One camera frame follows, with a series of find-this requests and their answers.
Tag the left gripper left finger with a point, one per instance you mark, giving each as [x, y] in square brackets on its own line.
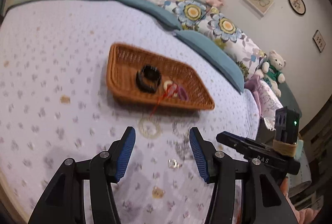
[63, 199]

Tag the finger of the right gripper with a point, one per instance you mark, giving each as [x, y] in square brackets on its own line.
[252, 149]

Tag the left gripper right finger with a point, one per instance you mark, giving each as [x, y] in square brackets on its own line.
[261, 198]

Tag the small gold pendant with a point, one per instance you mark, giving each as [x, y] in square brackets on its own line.
[157, 193]

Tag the black wrist watch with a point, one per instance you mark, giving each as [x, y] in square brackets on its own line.
[148, 79]

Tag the silver chain jewelry pile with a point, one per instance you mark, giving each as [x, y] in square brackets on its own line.
[173, 164]

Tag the right hand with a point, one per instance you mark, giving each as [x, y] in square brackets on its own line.
[303, 216]

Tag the black tracker with green light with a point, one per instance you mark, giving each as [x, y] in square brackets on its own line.
[286, 125]

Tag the pink ruffled pillow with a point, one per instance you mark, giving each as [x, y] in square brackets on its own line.
[267, 102]

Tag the white teddy bear green shirt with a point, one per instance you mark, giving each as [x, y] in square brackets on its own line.
[271, 70]

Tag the right floral pillow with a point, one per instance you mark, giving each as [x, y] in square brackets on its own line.
[233, 41]

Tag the floral pillow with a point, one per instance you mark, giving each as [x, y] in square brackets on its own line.
[233, 41]
[188, 12]

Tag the lilac floral bedspread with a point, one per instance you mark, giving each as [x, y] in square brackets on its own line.
[55, 104]

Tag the right teal pillow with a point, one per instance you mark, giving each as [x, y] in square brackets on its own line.
[214, 56]

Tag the teal pillow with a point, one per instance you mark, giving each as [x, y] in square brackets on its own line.
[214, 56]
[161, 15]

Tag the brown wicker basket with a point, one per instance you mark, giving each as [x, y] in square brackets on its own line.
[135, 75]

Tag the left floral pillow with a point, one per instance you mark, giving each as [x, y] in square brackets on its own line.
[188, 12]

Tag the left teal pillow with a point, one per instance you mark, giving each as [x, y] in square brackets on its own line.
[161, 15]

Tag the wall switch plate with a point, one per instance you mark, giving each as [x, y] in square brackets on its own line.
[319, 41]

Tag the round wall picture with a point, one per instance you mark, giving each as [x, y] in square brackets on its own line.
[298, 6]

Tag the butterfly picture frame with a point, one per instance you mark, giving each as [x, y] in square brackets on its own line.
[260, 6]

